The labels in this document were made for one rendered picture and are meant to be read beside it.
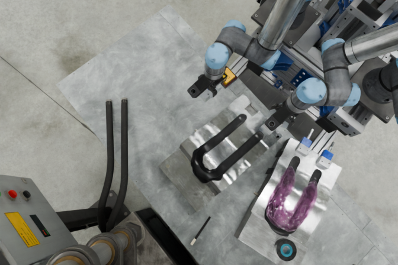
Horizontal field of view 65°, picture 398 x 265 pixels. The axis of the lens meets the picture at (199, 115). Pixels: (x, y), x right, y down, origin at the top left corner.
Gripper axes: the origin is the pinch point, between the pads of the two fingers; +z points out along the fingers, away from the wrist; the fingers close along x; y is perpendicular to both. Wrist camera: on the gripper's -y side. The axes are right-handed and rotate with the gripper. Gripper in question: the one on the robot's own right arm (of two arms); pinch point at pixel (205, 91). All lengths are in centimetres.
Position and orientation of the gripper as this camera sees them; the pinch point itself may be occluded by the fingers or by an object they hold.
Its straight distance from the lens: 135.9
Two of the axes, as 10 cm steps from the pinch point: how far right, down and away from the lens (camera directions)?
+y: 7.6, -6.2, 2.0
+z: -0.4, 2.5, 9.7
